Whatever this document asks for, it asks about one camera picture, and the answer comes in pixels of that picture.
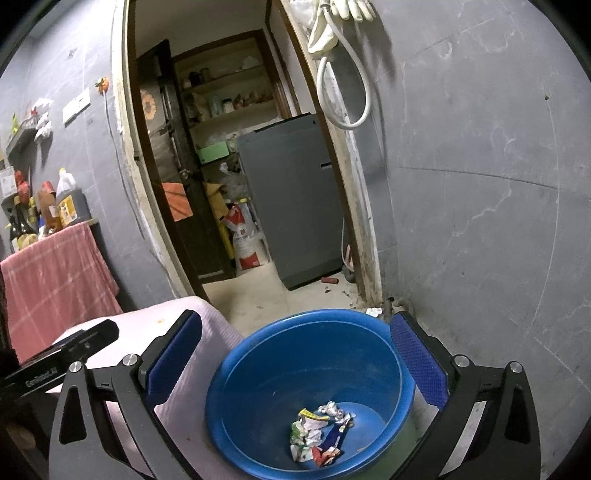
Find wooden shelf unit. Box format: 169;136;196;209
178;65;278;139

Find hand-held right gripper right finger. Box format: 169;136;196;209
390;311;541;480

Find white hose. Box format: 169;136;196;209
316;0;373;131

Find red white sack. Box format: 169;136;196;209
224;198;271;271

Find pink tablecloth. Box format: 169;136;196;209
48;295;245;480

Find pink checked towel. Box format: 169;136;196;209
0;222;123;365

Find wooden door frame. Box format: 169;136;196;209
111;0;384;315

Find dark glass bottle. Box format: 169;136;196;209
8;215;24;252
21;203;40;245

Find large cooking oil bottle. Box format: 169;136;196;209
54;167;92;229

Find grey wall shelf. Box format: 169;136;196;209
4;124;40;160

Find grey washing machine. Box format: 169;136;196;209
236;113;346;291

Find blue snack wrapper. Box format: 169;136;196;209
323;418;354;455

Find dark brown door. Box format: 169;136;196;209
135;39;237;283

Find blue plastic basin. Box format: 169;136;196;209
204;308;416;472

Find green white snack wrapper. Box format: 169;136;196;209
289;408;329;462

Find crumpled white plastic bag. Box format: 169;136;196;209
32;98;54;139

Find brown sauce bottle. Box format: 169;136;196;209
37;181;58;232

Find green box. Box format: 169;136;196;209
198;143;230;165

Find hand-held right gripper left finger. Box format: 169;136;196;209
48;309;204;480

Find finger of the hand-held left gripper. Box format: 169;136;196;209
53;319;120;369

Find yellow cardboard box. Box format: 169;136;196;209
205;182;232;208

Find sunflower sticker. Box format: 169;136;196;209
140;89;158;121

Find orange paper sheet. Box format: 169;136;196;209
161;182;194;222

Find cream rubber gloves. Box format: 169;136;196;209
330;0;377;22

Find white hanging bag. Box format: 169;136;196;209
306;0;341;60

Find white wall switch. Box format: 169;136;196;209
61;88;92;125

